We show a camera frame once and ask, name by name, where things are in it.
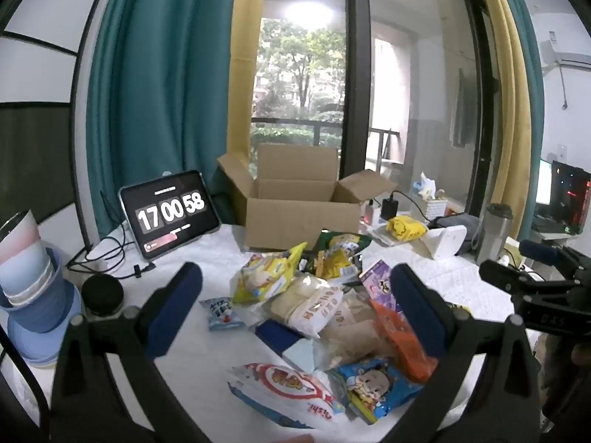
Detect yellow cartoon packet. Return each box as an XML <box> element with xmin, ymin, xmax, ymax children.
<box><xmin>385</xmin><ymin>214</ymin><xmax>428</xmax><ymax>243</ymax></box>

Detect brown cardboard box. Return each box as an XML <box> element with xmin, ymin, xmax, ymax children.
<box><xmin>217</xmin><ymin>143</ymin><xmax>399</xmax><ymax>252</ymax></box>

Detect black round speaker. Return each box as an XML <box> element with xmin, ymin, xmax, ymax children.
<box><xmin>81</xmin><ymin>274</ymin><xmax>124</xmax><ymax>319</ymax></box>

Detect yellow curtain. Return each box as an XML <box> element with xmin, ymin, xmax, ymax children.
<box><xmin>228</xmin><ymin>0</ymin><xmax>269</xmax><ymax>181</ymax></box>
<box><xmin>468</xmin><ymin>0</ymin><xmax>532</xmax><ymax>241</ymax></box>

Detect tablet with clock display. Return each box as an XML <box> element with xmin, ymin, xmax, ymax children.
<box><xmin>119</xmin><ymin>170</ymin><xmax>221</xmax><ymax>260</ymax></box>

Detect black cable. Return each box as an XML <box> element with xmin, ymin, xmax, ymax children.
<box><xmin>67</xmin><ymin>221</ymin><xmax>158</xmax><ymax>280</ymax></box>

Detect computer monitor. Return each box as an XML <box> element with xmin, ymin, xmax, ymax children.
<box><xmin>536</xmin><ymin>159</ymin><xmax>591</xmax><ymax>236</ymax></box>

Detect blue cartoon snack packet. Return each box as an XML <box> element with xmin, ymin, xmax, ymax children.
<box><xmin>329</xmin><ymin>357</ymin><xmax>424</xmax><ymax>425</ymax></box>

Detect red white snack bag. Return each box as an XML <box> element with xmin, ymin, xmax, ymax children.
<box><xmin>226</xmin><ymin>362</ymin><xmax>347</xmax><ymax>430</ymax></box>

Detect black balcony railing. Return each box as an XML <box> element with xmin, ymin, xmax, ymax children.
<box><xmin>252</xmin><ymin>117</ymin><xmax>400</xmax><ymax>162</ymax></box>

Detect grey cloth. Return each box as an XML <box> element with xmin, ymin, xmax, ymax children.
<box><xmin>429</xmin><ymin>212</ymin><xmax>483</xmax><ymax>252</ymax></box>

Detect clear packet light blue header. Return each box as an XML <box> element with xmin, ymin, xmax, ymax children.
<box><xmin>281</xmin><ymin>293</ymin><xmax>398</xmax><ymax>374</ymax></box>

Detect white plastic device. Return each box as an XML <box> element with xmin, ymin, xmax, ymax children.
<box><xmin>422</xmin><ymin>225</ymin><xmax>468</xmax><ymax>259</ymax></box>

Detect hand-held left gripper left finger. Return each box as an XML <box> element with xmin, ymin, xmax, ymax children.
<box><xmin>48</xmin><ymin>262</ymin><xmax>213</xmax><ymax>443</ymax></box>

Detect green yellow snack bag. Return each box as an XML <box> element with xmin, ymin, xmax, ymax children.
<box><xmin>309</xmin><ymin>230</ymin><xmax>372</xmax><ymax>282</ymax></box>

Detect pink white gradient cup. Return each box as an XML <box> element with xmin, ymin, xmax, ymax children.
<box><xmin>0</xmin><ymin>210</ymin><xmax>47</xmax><ymax>308</ymax></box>

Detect orange snack packet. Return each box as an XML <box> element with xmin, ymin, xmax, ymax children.
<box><xmin>369</xmin><ymin>300</ymin><xmax>438</xmax><ymax>384</ymax></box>

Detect dark sliding door frame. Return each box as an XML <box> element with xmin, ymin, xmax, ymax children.
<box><xmin>342</xmin><ymin>0</ymin><xmax>375</xmax><ymax>181</ymax></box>

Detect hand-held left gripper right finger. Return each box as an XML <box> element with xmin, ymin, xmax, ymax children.
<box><xmin>383</xmin><ymin>263</ymin><xmax>543</xmax><ymax>443</ymax></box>

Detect purple snack packet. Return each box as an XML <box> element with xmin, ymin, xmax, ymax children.
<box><xmin>359</xmin><ymin>259</ymin><xmax>402</xmax><ymax>315</ymax></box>

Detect white air conditioner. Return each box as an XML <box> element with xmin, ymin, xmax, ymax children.
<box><xmin>539</xmin><ymin>32</ymin><xmax>591</xmax><ymax>70</ymax></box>

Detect beige bread packet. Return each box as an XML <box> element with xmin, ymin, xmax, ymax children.
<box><xmin>270</xmin><ymin>273</ymin><xmax>345</xmax><ymax>339</ymax></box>

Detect white plastic basket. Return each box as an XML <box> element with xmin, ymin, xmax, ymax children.
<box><xmin>413</xmin><ymin>173</ymin><xmax>448</xmax><ymax>217</ymax></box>

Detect steel tumbler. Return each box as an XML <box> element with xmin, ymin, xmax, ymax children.
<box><xmin>475</xmin><ymin>203</ymin><xmax>514</xmax><ymax>266</ymax></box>

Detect small blue white candy packet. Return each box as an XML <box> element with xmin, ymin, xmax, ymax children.
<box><xmin>199</xmin><ymin>296</ymin><xmax>246</xmax><ymax>332</ymax></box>

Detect blue plastic basin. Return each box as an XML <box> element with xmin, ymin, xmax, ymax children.
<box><xmin>0</xmin><ymin>247</ymin><xmax>84</xmax><ymax>370</ymax></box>

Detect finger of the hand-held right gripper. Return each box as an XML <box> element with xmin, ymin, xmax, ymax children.
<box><xmin>479</xmin><ymin>261</ymin><xmax>573</xmax><ymax>292</ymax></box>
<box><xmin>519</xmin><ymin>240</ymin><xmax>578</xmax><ymax>269</ymax></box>

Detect dark blue packet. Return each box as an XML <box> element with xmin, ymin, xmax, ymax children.
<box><xmin>255</xmin><ymin>319</ymin><xmax>301</xmax><ymax>356</ymax></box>

